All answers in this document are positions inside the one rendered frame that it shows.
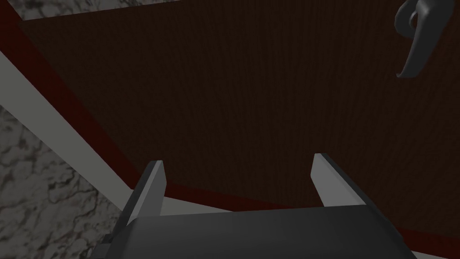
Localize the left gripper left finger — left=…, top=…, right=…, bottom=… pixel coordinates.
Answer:
left=112, top=160, right=168, bottom=238

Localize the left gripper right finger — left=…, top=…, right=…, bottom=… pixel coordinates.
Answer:
left=310, top=152, right=381, bottom=216

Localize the dark brown wooden door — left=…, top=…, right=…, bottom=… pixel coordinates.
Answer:
left=19, top=0, right=460, bottom=238

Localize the dark grey lever door handle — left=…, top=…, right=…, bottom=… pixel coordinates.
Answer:
left=394, top=0, right=456, bottom=79

